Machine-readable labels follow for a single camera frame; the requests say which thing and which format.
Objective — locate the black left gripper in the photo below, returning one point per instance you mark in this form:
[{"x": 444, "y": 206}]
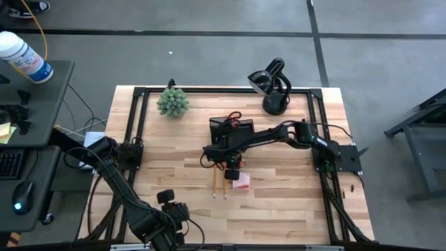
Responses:
[{"x": 174, "y": 211}]

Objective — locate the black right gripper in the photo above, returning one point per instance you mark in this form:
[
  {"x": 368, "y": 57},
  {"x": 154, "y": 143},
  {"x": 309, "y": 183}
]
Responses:
[{"x": 223, "y": 150}]

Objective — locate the red eraser block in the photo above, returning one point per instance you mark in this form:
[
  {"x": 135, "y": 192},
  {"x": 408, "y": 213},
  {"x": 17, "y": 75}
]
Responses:
[{"x": 241, "y": 162}]

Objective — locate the red and black scissors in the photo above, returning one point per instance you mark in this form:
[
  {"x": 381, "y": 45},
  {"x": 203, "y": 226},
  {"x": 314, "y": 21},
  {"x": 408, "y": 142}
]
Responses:
[{"x": 234, "y": 120}]

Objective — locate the yellow pencil with eraser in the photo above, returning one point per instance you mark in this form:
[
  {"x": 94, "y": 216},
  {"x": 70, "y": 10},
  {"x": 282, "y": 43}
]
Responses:
[
  {"x": 214, "y": 183},
  {"x": 224, "y": 190}
]

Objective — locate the pink sticky note pad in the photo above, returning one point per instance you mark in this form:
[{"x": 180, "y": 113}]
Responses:
[{"x": 242, "y": 182}]

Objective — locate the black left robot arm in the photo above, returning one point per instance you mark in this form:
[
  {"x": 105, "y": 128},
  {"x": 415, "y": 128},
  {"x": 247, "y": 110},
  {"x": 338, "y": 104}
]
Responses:
[{"x": 118, "y": 188}]

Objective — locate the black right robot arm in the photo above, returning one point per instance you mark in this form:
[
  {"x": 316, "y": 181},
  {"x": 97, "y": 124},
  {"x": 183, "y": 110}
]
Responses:
[{"x": 265, "y": 137}]

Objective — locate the black mesh desk organizer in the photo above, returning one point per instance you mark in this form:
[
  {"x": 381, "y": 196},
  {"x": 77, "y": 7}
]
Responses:
[{"x": 244, "y": 127}]

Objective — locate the green succulent in pot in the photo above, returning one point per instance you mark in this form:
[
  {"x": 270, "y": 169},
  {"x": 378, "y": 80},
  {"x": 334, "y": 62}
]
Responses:
[{"x": 173, "y": 102}]

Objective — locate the black desk lamp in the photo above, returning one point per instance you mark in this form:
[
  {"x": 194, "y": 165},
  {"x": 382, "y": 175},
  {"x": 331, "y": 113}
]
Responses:
[{"x": 275, "y": 104}]

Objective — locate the small black clamp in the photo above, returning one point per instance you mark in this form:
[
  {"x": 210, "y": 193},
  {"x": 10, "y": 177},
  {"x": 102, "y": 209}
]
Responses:
[{"x": 171, "y": 83}]

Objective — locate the white box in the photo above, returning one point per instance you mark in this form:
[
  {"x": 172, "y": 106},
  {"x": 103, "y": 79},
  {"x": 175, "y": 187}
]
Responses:
[{"x": 94, "y": 137}]

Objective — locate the black lever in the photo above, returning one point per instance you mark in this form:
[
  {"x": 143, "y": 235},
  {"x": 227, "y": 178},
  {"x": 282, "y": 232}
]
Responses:
[{"x": 360, "y": 153}]

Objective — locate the black computer mouse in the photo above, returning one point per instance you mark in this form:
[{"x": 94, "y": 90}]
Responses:
[{"x": 22, "y": 197}]

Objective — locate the black side desk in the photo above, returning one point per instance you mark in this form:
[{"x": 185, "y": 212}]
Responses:
[{"x": 42, "y": 115}]

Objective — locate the black keyboard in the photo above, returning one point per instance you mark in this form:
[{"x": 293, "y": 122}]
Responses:
[{"x": 10, "y": 164}]

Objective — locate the black plastic part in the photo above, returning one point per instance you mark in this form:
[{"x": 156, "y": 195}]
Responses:
[
  {"x": 4, "y": 79},
  {"x": 15, "y": 113},
  {"x": 24, "y": 127},
  {"x": 24, "y": 97}
]

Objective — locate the yellow sticky notes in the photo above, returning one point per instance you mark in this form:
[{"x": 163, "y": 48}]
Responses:
[{"x": 5, "y": 132}]

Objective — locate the grey metal table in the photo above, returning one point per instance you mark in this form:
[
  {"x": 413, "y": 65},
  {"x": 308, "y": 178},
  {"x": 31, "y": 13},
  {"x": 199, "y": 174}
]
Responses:
[{"x": 425, "y": 146}]

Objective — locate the white wipes canister blue label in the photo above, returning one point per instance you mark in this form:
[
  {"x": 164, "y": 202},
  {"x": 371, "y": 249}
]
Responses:
[{"x": 24, "y": 59}]

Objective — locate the person's shoe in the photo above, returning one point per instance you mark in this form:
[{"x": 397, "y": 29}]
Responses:
[{"x": 31, "y": 7}]

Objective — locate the silver bracket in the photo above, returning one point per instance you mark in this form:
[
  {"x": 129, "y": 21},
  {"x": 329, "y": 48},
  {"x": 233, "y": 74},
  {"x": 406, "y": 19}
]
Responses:
[
  {"x": 324, "y": 248},
  {"x": 129, "y": 247}
]

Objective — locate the black aluminium table frame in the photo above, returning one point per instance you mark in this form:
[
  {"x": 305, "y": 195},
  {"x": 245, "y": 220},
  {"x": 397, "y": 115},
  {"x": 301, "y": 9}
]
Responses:
[{"x": 226, "y": 90}]

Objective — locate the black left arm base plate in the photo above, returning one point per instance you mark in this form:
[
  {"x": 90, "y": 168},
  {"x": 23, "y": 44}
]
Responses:
[{"x": 134, "y": 158}]

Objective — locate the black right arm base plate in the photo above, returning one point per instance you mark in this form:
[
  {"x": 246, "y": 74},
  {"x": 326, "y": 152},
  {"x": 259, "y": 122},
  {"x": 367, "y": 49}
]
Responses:
[{"x": 348, "y": 158}]

